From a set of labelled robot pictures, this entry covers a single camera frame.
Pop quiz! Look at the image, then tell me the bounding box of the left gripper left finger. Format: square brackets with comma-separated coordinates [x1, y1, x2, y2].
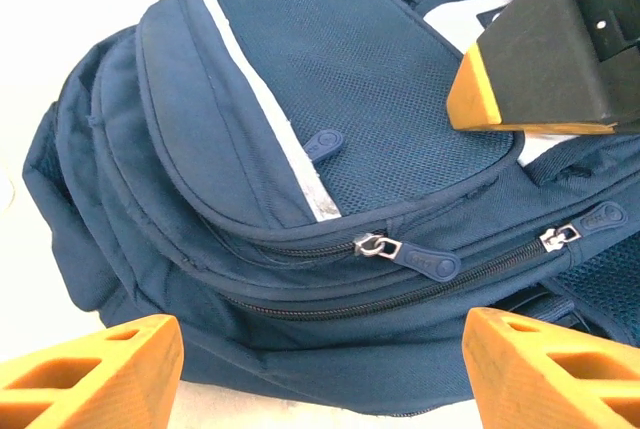
[0, 313, 185, 429]

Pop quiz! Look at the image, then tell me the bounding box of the navy blue backpack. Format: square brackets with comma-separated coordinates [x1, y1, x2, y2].
[22, 0, 640, 418]

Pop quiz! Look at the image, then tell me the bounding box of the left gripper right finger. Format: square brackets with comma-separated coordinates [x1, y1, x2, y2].
[462, 306, 640, 429]

